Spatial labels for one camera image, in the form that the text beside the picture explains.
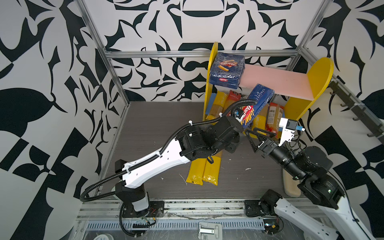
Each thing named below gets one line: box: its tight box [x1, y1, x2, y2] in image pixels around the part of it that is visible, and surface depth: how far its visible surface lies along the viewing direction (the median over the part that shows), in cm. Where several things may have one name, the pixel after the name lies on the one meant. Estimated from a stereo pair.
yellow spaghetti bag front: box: [252, 104, 270, 131], surface depth 90 cm
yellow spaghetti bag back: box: [202, 150, 223, 186], surface depth 86 cm
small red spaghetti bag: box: [265, 102, 284, 139], surface depth 94 cm
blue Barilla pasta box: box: [209, 52, 245, 90], surface depth 71 cm
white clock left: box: [93, 234, 114, 240], surface depth 66 cm
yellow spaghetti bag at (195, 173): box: [186, 158, 207, 186], surface depth 86 cm
